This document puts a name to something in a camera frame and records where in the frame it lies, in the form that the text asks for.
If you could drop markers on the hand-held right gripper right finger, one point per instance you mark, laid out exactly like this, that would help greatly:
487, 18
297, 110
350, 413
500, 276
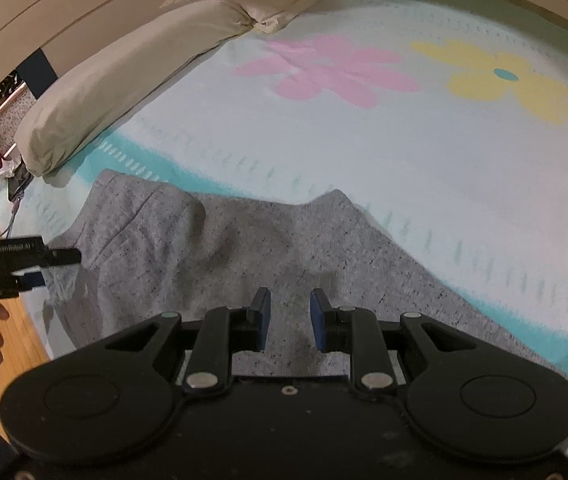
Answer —
318, 322

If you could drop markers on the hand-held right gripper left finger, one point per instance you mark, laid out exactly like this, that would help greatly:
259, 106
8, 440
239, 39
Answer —
265, 320

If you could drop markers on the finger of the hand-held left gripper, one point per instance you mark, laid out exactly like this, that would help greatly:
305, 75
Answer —
31, 280
64, 257

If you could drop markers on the grey pants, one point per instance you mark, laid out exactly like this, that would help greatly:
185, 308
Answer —
214, 240

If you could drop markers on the black phone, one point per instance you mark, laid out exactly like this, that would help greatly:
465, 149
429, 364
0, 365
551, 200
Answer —
18, 185

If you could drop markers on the white crumpled tissue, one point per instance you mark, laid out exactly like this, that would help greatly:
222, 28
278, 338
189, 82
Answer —
8, 167

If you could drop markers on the dark blue panel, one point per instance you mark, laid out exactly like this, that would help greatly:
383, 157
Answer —
39, 72

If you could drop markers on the flower print blanket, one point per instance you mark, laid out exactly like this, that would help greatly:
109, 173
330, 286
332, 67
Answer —
413, 150

